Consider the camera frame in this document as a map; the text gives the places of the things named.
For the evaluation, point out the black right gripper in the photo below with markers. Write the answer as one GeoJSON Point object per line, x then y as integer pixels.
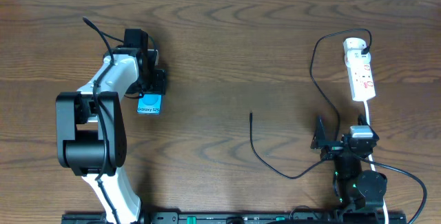
{"type": "Point", "coordinates": [333, 149]}

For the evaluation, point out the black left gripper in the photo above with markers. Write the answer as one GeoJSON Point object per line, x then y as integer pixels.
{"type": "Point", "coordinates": [158, 83]}

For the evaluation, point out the blue screen Galaxy smartphone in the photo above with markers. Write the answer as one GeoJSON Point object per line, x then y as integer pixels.
{"type": "Point", "coordinates": [150, 104]}

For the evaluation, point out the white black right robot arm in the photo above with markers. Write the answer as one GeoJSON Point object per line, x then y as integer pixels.
{"type": "Point", "coordinates": [360, 190]}

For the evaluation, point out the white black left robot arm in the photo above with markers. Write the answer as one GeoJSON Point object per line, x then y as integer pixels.
{"type": "Point", "coordinates": [91, 138]}

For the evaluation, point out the white USB charger adapter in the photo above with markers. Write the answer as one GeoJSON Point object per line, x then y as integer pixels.
{"type": "Point", "coordinates": [356, 52]}

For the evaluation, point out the white power strip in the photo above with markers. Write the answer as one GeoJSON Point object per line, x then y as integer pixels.
{"type": "Point", "coordinates": [361, 83]}

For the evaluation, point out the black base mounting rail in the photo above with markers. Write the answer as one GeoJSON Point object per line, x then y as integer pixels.
{"type": "Point", "coordinates": [302, 216]}

